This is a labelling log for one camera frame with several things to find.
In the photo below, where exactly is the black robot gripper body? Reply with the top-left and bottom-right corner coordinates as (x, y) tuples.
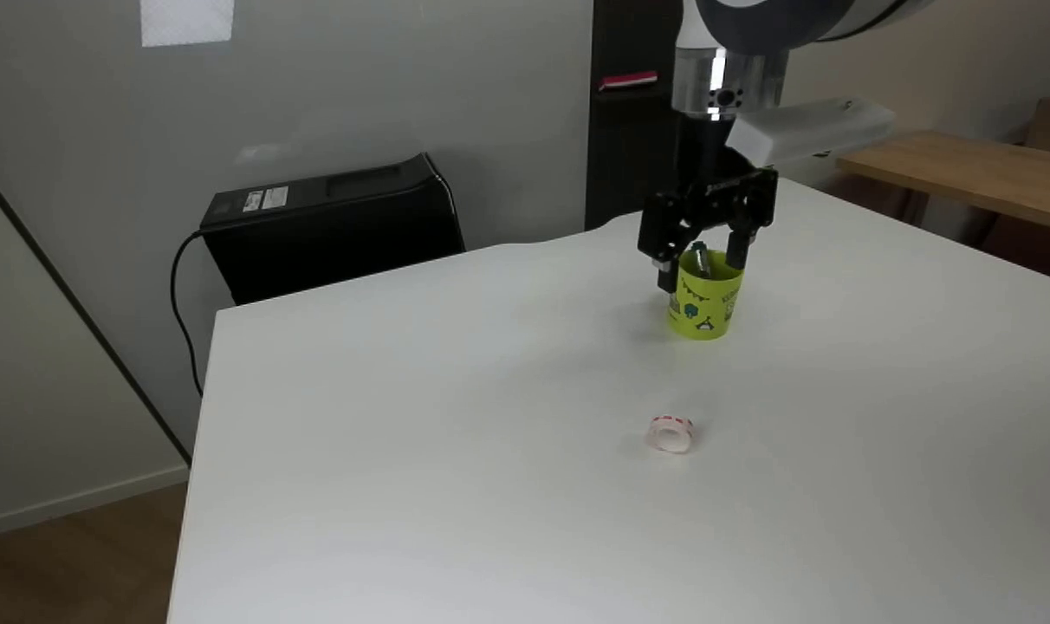
(639, 108), (784, 255)

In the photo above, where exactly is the lime green mug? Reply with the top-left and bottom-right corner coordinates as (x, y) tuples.
(661, 241), (750, 346)

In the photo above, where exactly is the dark tall cabinet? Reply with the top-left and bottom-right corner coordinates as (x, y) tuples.
(581, 0), (719, 232)

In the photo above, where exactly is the pink item on cabinet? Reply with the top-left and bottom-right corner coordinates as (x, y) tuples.
(598, 71), (661, 93)

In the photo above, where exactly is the small white tape roll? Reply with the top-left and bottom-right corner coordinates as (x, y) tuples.
(643, 408), (700, 460)

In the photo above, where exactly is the wooden side table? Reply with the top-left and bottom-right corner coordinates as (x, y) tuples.
(837, 131), (1050, 255)

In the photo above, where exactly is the large black box unit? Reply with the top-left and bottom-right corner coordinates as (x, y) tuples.
(199, 154), (469, 309)

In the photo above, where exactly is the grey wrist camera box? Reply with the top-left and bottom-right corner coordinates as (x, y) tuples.
(722, 93), (897, 173)

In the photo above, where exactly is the black power cable of box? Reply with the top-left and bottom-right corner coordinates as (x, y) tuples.
(168, 226), (212, 398)

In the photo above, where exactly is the white paper sheet on wall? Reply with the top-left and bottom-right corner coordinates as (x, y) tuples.
(138, 0), (238, 54)

